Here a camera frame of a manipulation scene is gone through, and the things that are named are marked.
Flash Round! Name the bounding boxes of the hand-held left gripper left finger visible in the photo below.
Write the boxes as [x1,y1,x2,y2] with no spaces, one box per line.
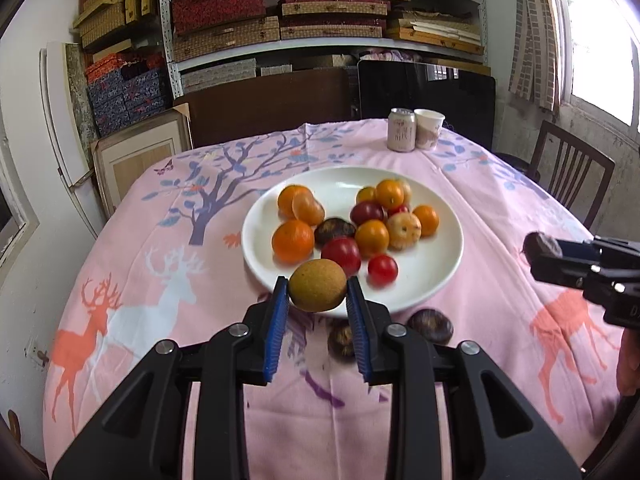
[51,276,291,480]

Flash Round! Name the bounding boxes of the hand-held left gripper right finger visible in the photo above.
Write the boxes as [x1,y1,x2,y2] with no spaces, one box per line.
[346,276,583,480]

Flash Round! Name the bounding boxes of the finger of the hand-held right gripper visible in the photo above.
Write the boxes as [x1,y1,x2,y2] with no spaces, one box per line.
[531,255,601,288]
[557,237,640,261]

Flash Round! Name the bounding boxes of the dark brown water chestnut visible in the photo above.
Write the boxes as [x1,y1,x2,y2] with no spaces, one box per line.
[406,308,454,346]
[522,231,563,267]

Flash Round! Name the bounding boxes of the small brown longan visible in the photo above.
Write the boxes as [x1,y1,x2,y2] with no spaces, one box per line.
[288,258,348,313]

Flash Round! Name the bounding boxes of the large red plum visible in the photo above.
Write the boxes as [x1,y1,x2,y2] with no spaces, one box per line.
[321,237,362,273]

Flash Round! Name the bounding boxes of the dark passion fruit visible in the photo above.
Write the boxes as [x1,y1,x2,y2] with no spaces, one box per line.
[314,217,357,250]
[327,320,357,363]

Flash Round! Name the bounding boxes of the white oval plate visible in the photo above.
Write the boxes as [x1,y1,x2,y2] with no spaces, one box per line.
[242,166,464,313]

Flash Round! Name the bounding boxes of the brown-spotted yellow passion fruit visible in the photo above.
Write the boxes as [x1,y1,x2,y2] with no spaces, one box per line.
[386,211,422,251]

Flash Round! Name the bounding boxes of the yellow-orange persimmon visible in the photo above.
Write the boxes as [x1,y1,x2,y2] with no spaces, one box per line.
[292,193,326,227]

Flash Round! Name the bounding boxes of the small orange mandarin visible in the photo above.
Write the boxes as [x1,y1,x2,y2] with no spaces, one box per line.
[412,204,440,237]

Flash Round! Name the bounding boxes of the person's right forearm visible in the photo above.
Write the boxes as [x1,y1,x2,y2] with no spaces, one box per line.
[616,331,640,397]

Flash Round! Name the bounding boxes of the pink deer print tablecloth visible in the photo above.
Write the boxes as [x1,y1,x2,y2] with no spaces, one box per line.
[42,119,631,480]

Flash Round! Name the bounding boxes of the dark red plum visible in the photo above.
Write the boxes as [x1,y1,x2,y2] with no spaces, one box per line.
[350,201,386,227]

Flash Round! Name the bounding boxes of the dark wooden chair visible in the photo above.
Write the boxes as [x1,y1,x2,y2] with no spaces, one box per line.
[495,120,616,231]

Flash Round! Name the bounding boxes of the printed paper cup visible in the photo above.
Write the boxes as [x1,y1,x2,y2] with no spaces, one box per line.
[414,109,446,151]

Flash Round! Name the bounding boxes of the pink drink can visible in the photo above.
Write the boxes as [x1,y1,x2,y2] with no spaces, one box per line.
[387,108,417,152]

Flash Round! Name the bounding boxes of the black glossy panel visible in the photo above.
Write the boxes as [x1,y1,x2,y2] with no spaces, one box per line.
[357,60,496,153]

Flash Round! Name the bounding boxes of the window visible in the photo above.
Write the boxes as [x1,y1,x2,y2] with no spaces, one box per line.
[545,0,640,136]

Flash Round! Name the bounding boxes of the wooden framed board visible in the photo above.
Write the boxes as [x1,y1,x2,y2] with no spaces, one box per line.
[89,102,193,221]

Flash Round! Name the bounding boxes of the brown wooden board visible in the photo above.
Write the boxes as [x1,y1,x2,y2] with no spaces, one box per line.
[174,67,358,150]

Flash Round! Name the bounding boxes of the checked curtain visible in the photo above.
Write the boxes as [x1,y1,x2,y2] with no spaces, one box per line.
[509,0,561,111]

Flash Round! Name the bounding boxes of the pink cloth bundle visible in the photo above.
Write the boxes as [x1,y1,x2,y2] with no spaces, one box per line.
[362,47,416,63]

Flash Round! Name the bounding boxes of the white framed panel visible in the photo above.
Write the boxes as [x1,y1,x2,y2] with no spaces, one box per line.
[0,120,41,268]

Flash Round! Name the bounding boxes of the stack of blue patterned boxes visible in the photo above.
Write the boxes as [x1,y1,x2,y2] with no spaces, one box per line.
[85,52,168,136]

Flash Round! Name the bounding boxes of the brown wooden chair part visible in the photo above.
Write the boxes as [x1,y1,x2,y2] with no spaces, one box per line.
[0,410,23,461]

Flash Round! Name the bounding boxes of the shelf with stacked boxes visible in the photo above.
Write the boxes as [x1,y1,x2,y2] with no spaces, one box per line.
[72,0,486,91]

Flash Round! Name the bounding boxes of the grey marbled board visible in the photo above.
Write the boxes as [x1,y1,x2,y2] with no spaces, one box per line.
[65,42,101,161]

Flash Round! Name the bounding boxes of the white board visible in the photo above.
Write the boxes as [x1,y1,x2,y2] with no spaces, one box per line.
[40,42,101,238]

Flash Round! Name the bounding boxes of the red patterned box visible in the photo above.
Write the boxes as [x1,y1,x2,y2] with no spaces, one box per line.
[171,0,266,23]

